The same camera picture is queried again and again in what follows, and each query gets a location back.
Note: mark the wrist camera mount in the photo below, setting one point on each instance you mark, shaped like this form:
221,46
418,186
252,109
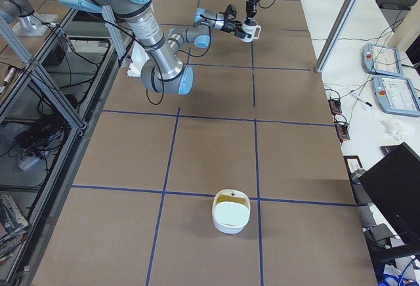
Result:
230,11

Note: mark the black monitor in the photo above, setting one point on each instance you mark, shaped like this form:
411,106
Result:
393,186

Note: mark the teach pendant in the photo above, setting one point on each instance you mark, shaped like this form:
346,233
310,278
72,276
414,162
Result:
396,95
382,60

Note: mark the crumpled white tissue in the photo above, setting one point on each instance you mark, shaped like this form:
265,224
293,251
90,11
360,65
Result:
396,128

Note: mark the cream bowl container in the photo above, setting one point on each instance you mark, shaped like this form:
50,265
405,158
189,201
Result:
231,211

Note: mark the white mug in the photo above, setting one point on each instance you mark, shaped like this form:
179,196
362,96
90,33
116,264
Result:
251,29

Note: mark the orange black electronics board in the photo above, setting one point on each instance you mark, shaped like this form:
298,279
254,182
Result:
335,106

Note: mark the white camera post with base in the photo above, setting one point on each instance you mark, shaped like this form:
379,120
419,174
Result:
138,59

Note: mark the black marker pen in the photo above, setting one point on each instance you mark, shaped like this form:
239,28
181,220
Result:
359,98

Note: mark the lower teach pendant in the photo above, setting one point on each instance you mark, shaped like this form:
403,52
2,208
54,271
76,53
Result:
396,95

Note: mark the white power strip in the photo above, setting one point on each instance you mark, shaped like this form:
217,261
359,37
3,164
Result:
25,162

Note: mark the upper teach pendant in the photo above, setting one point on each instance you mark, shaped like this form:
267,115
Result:
382,60

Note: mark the aluminium frame post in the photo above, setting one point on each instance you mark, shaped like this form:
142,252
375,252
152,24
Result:
333,37

